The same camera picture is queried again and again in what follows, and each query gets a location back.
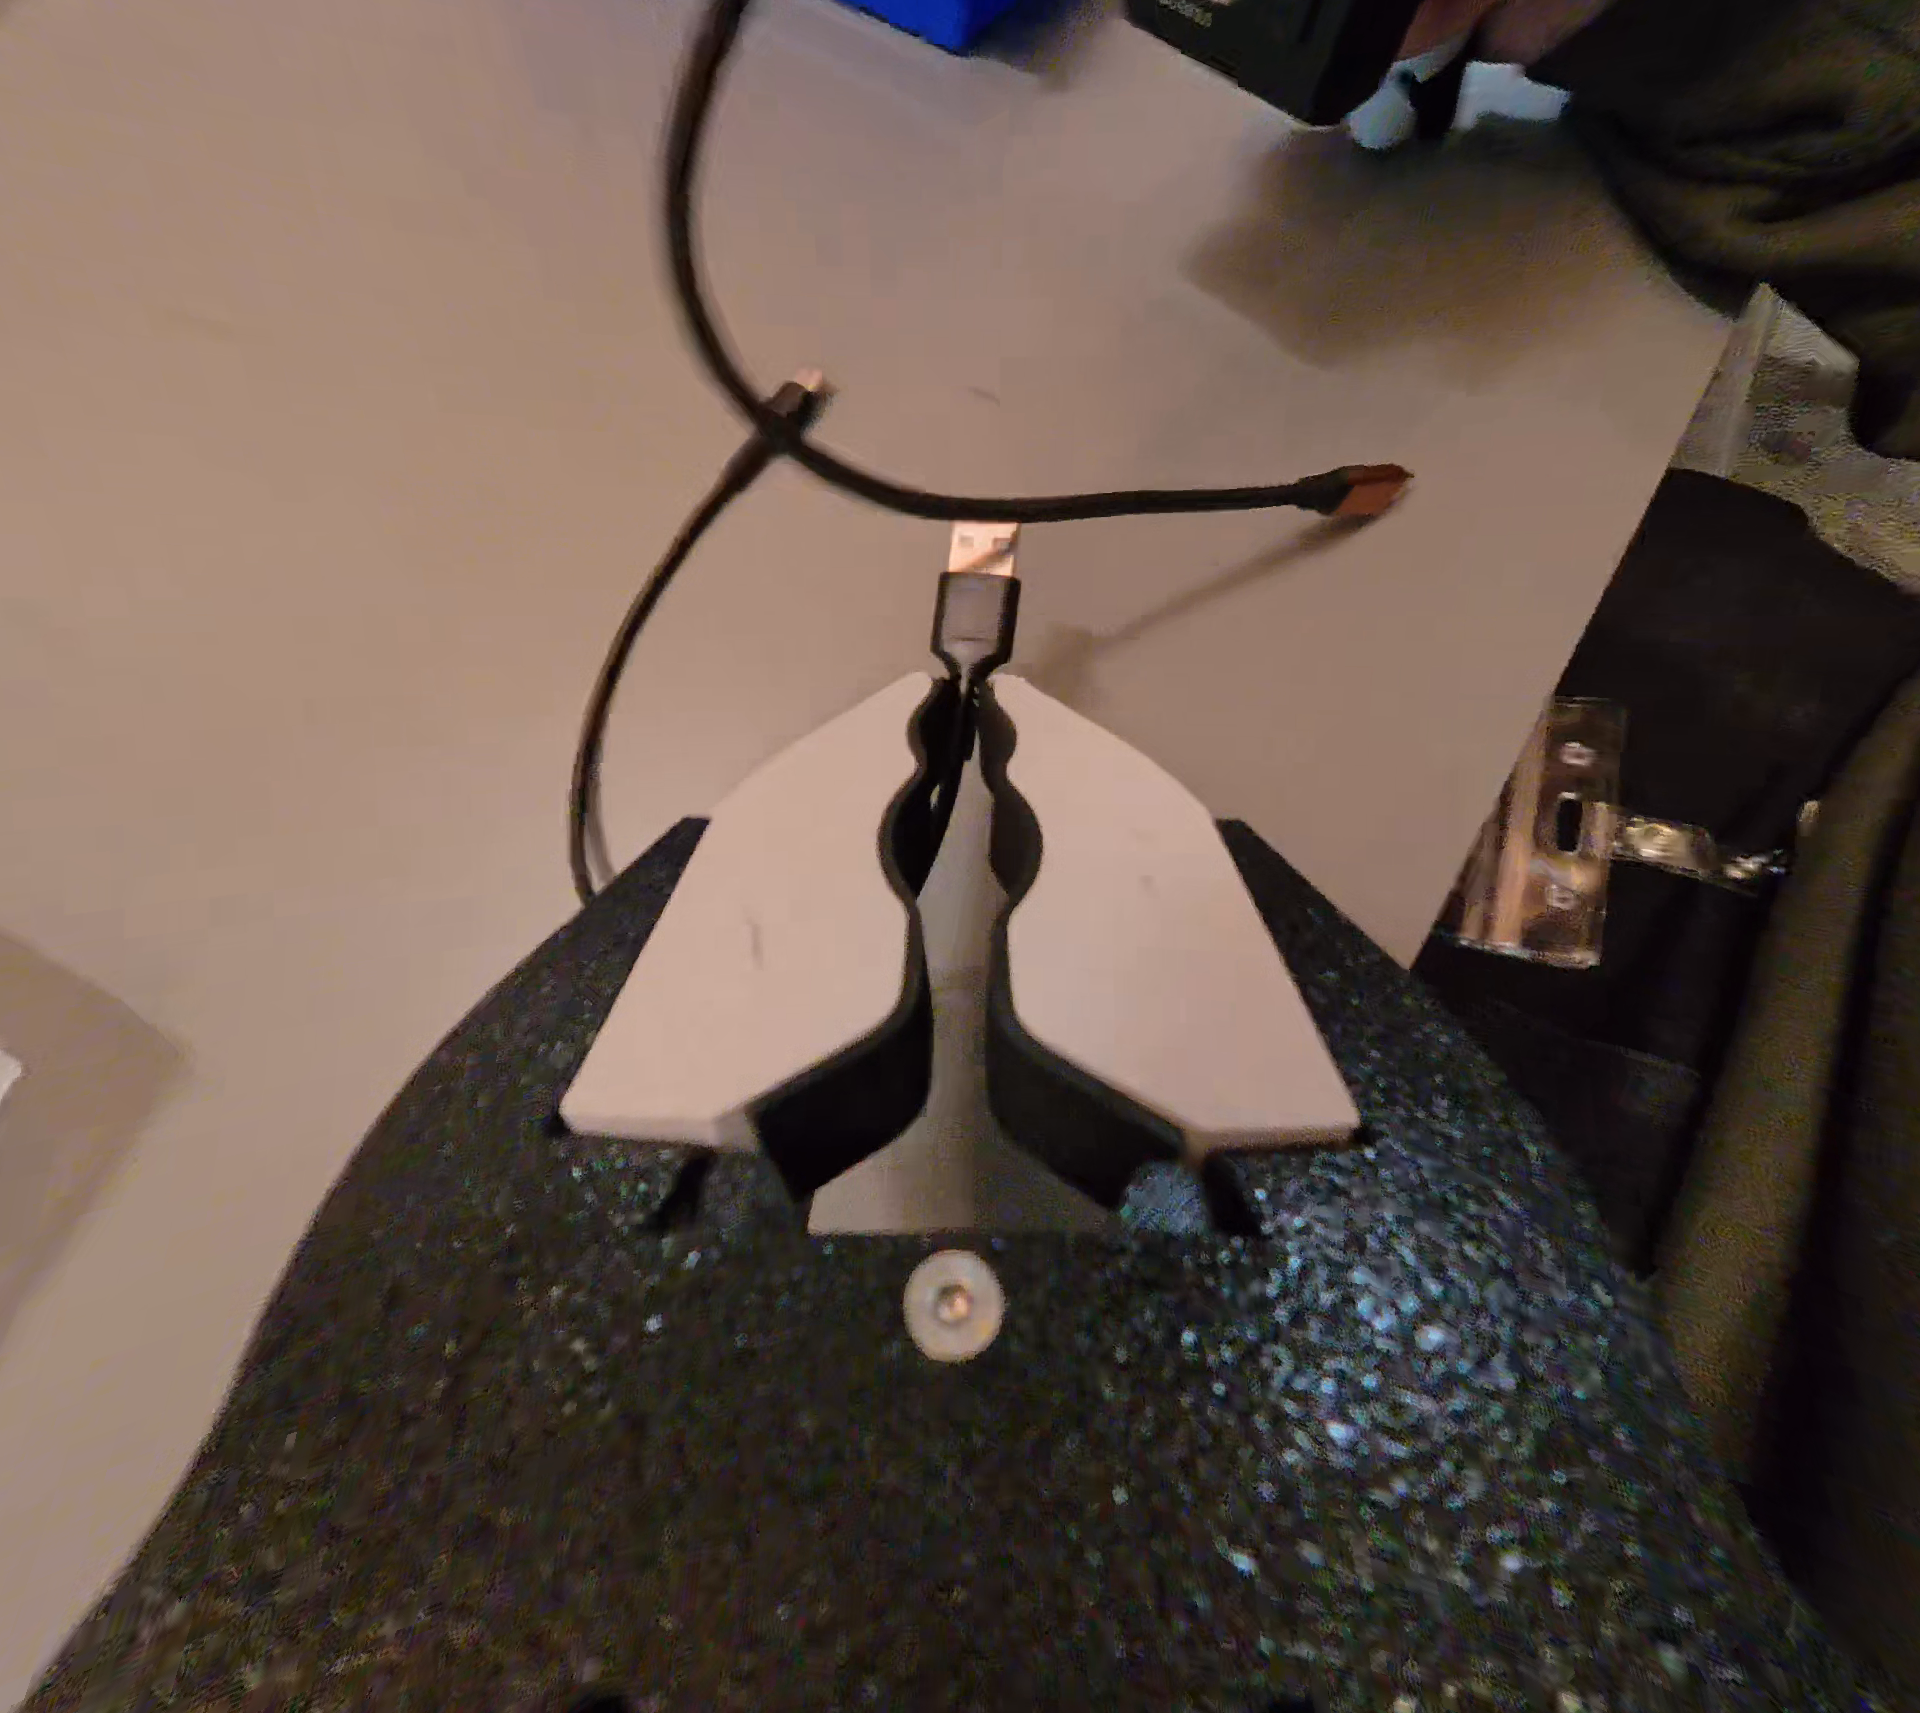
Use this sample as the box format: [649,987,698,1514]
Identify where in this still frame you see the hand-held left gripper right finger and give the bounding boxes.
[966,674,1366,1218]

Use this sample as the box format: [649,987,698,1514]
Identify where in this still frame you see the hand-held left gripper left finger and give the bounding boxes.
[555,674,949,1210]

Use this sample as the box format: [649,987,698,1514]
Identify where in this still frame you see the black cable with silver plug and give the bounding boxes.
[571,363,1040,907]

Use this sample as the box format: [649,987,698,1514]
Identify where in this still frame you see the black cable with orange plug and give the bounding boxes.
[664,0,1414,530]

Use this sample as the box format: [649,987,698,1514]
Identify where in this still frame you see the grey desk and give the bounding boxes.
[0,0,1781,1713]

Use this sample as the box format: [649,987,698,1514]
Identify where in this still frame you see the clear badge holder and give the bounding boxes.
[1447,696,1821,972]

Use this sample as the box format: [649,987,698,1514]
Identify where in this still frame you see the person's black pants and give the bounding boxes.
[1410,465,1920,1272]

